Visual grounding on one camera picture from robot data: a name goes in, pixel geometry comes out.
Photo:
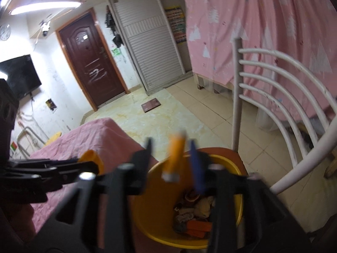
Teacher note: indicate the wooden bed frame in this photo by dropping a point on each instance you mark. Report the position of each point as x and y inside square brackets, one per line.
[198, 80]

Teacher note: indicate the bundle of hanging bags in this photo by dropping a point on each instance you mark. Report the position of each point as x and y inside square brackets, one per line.
[109, 18]

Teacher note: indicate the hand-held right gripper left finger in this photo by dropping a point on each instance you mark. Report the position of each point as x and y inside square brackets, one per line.
[143, 160]

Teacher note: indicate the red green flag sticker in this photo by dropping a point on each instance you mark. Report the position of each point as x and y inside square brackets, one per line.
[13, 146]

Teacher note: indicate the large yellow bowl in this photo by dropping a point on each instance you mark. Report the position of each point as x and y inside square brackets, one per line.
[90, 156]

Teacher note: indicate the open wall socket box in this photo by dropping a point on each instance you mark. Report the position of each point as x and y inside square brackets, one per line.
[51, 105]

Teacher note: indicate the dark brown door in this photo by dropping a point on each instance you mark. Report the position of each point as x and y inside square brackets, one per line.
[89, 63]

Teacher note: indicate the white chair with brown seat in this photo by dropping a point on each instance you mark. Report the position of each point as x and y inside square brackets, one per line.
[237, 97]

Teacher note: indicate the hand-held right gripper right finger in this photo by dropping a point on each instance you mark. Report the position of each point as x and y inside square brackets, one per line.
[197, 171]

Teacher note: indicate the black wall television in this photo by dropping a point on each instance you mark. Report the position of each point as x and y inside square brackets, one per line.
[18, 76]

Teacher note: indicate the small black hanging bag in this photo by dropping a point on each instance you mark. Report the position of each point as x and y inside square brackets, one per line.
[117, 40]

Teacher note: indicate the long ceiling light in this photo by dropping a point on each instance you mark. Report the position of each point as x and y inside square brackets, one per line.
[44, 6]

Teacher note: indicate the orange box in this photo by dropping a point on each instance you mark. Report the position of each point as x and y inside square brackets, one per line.
[197, 234]
[200, 225]

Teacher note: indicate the white security camera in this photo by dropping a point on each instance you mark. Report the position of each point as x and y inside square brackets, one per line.
[45, 30]

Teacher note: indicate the yellow chair with grey frame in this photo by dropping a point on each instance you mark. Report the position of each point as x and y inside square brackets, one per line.
[54, 138]

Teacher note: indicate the yellow plastic bin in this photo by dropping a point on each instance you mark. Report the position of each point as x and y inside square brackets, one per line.
[158, 203]

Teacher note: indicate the pink tree print bed sheet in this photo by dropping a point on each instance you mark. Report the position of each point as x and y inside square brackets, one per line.
[237, 5]

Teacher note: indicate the colourful grid wall poster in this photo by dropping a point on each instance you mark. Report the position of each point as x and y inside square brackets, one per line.
[176, 25]

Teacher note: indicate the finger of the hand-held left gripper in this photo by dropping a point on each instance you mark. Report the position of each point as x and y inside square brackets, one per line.
[65, 167]
[47, 181]

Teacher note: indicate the orange tube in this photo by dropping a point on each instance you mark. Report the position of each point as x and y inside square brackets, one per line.
[173, 158]

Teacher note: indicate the white slatted wardrobe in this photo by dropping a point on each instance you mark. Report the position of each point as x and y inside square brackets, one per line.
[152, 44]

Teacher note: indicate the pink tablecloth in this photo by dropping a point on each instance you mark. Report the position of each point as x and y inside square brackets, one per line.
[92, 134]

